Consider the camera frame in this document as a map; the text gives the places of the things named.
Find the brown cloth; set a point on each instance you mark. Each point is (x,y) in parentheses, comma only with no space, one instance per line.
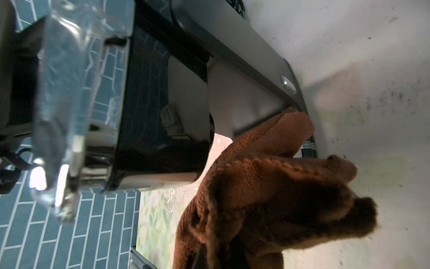
(258,199)

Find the black coffee machine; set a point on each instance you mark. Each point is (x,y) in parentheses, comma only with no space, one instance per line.
(129,94)

